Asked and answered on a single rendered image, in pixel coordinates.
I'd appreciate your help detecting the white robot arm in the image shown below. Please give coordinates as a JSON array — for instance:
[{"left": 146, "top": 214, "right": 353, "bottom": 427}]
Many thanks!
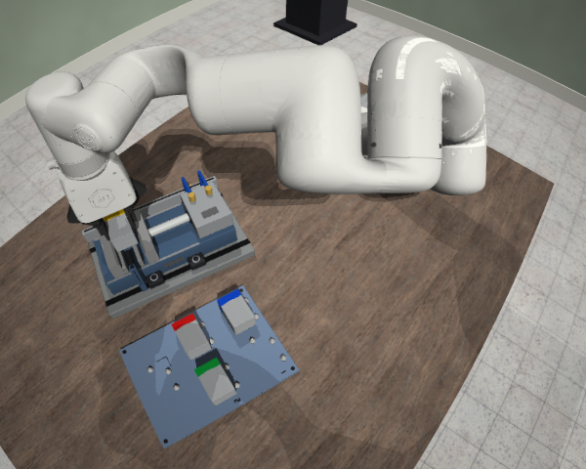
[{"left": 25, "top": 35, "right": 486, "bottom": 195}]

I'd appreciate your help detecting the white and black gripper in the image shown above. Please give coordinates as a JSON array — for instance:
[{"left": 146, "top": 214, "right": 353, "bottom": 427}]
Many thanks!
[{"left": 59, "top": 151, "right": 147, "bottom": 240}]

